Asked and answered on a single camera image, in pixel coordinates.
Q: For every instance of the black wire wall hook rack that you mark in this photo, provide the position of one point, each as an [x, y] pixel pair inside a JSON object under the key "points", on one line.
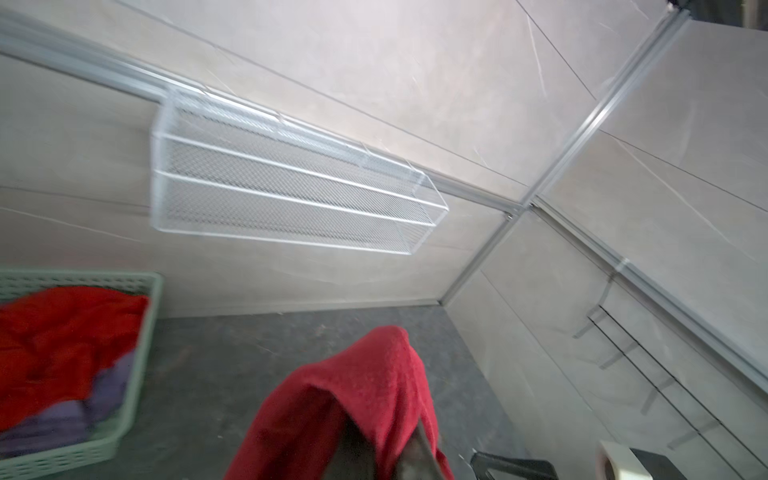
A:
{"points": [[666, 392]]}

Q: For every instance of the white wire mesh wall basket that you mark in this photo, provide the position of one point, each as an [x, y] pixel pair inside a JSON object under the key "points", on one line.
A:
{"points": [[224, 170]]}

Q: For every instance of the dark red printed t-shirt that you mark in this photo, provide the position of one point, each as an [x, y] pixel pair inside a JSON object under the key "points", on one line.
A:
{"points": [[379, 382]]}

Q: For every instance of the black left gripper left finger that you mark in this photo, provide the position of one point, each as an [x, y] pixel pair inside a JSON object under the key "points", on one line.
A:
{"points": [[354, 457]]}

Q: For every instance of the light green perforated plastic basket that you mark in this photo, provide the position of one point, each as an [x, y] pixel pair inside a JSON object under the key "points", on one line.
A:
{"points": [[105, 438]]}

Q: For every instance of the bright red t-shirt in basket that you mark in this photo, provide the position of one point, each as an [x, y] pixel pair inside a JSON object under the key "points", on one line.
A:
{"points": [[54, 343]]}

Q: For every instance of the lavender t-shirt in basket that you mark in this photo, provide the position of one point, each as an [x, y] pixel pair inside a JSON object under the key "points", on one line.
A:
{"points": [[70, 422]]}

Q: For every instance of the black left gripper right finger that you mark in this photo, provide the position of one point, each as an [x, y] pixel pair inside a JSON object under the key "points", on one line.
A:
{"points": [[416, 461]]}

